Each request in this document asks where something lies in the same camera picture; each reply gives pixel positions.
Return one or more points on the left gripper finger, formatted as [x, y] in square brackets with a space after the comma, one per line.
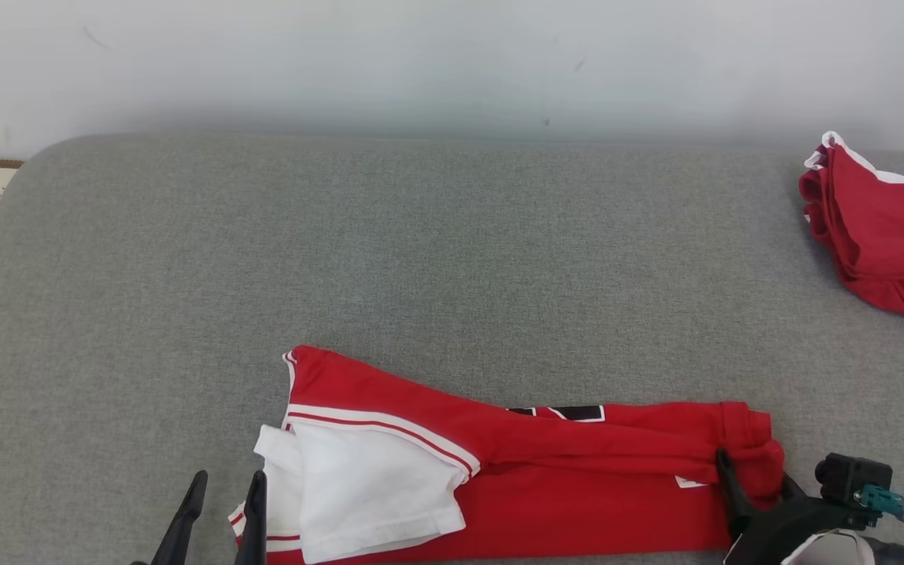
[252, 526]
[181, 526]

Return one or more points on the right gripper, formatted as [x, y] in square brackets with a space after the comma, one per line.
[789, 530]

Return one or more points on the red shirt white sleeves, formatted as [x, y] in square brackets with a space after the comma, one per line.
[562, 486]

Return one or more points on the red shorts white hem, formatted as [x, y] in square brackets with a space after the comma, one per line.
[883, 235]

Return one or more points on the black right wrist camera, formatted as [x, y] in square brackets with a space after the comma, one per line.
[852, 482]

